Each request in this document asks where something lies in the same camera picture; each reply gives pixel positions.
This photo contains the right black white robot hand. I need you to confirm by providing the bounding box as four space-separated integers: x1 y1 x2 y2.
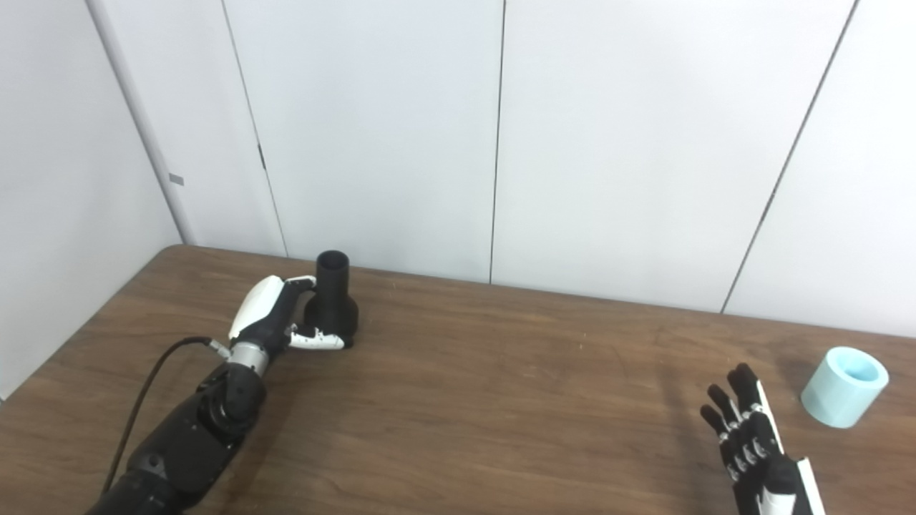
700 363 828 515

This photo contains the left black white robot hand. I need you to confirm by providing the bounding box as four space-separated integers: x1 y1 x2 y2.
228 275 353 354

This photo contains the black flared nozzle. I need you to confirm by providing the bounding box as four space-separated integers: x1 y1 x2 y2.
304 250 359 349

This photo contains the light-blue hose piece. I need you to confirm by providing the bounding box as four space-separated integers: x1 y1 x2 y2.
801 347 890 429

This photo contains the white wall corner post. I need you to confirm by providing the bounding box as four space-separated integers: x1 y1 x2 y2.
86 0 198 246

